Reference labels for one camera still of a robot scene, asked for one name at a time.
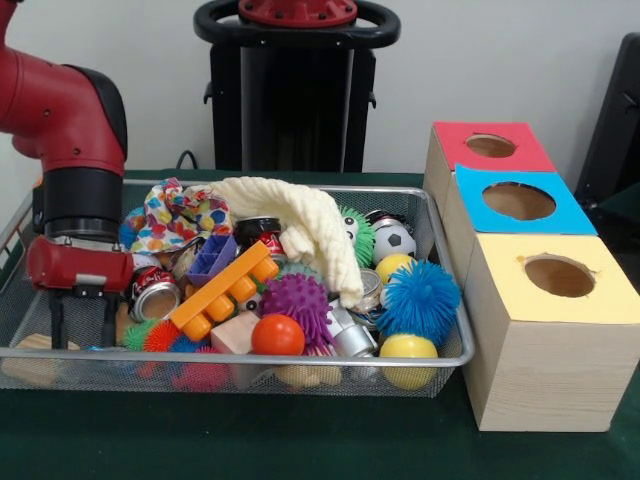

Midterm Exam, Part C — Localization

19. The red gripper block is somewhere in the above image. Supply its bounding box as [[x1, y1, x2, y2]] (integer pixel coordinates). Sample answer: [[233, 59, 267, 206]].
[[26, 234, 137, 350]]

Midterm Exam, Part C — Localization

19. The colourful patterned cloth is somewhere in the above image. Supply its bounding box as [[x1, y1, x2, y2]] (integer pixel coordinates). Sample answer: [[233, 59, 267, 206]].
[[128, 178, 233, 254]]

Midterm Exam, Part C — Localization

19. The orange toy building block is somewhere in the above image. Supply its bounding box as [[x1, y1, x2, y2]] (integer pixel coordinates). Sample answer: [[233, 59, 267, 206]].
[[170, 240, 281, 341]]

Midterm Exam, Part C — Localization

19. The cream knitted cloth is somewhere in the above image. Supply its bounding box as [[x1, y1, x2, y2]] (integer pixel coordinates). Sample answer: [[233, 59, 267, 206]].
[[205, 176, 365, 306]]

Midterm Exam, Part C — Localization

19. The shallow clear mesh bin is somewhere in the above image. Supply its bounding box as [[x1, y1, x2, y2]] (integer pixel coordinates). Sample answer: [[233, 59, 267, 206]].
[[0, 178, 477, 399]]

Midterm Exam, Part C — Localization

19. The wooden box with three holes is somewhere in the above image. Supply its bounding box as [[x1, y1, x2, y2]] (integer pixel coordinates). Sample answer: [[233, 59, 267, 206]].
[[424, 121, 640, 433]]

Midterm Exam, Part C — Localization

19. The flat wooden block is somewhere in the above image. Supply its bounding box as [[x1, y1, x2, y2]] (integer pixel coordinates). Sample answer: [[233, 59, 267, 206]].
[[0, 333, 82, 388]]

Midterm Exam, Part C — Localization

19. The dark metal can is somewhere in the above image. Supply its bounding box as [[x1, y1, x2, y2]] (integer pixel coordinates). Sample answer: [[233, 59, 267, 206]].
[[130, 265, 183, 323]]

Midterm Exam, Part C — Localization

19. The purple toy building block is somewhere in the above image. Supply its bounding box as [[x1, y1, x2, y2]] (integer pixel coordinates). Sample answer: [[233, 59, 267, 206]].
[[187, 234, 239, 287]]

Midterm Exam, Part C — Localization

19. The orange ball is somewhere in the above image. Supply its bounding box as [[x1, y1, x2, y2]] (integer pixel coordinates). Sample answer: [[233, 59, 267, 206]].
[[251, 314, 306, 357]]

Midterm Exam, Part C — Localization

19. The purple spiky ball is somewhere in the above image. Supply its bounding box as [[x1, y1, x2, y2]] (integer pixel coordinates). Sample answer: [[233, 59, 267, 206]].
[[260, 272, 334, 351]]

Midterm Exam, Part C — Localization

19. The dark green table cloth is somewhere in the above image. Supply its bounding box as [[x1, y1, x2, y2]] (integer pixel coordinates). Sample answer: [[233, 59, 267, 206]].
[[0, 168, 640, 480]]

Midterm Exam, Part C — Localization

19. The small soccer ball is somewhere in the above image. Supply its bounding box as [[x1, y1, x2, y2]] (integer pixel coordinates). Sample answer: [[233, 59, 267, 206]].
[[370, 218, 419, 264]]

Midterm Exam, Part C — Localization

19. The yellow ball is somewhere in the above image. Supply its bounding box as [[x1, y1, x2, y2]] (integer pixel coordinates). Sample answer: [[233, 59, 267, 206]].
[[380, 333, 441, 391]]

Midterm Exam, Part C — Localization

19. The large blue spiky ball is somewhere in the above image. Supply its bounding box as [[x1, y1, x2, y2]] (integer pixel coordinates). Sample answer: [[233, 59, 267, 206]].
[[378, 260, 463, 347]]

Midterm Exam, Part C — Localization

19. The black chair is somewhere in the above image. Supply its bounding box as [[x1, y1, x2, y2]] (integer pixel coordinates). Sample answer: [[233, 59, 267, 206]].
[[578, 33, 640, 211]]

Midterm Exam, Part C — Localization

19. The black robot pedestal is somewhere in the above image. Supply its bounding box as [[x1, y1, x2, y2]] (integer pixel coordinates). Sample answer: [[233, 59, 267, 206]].
[[193, 0, 403, 173]]

